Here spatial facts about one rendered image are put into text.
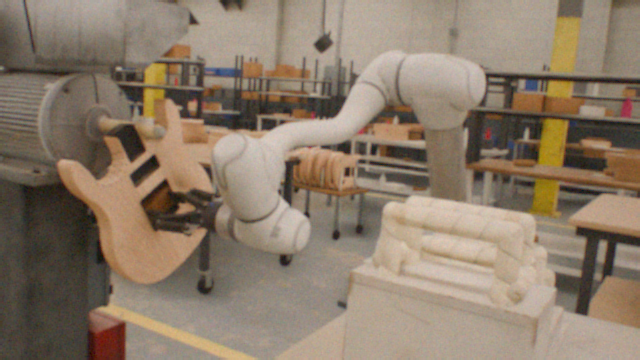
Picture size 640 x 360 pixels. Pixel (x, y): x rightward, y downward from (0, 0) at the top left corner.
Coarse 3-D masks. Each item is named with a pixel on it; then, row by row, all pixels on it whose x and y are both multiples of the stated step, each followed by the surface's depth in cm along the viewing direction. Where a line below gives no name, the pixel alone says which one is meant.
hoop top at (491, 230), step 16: (384, 208) 80; (400, 208) 78; (416, 208) 77; (416, 224) 77; (432, 224) 75; (448, 224) 74; (464, 224) 73; (480, 224) 72; (496, 224) 71; (512, 224) 71; (480, 240) 73; (496, 240) 71
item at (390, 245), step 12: (384, 216) 79; (384, 228) 79; (396, 228) 79; (384, 240) 80; (396, 240) 79; (384, 252) 80; (396, 252) 80; (384, 264) 80; (396, 264) 80; (384, 276) 80; (396, 276) 80
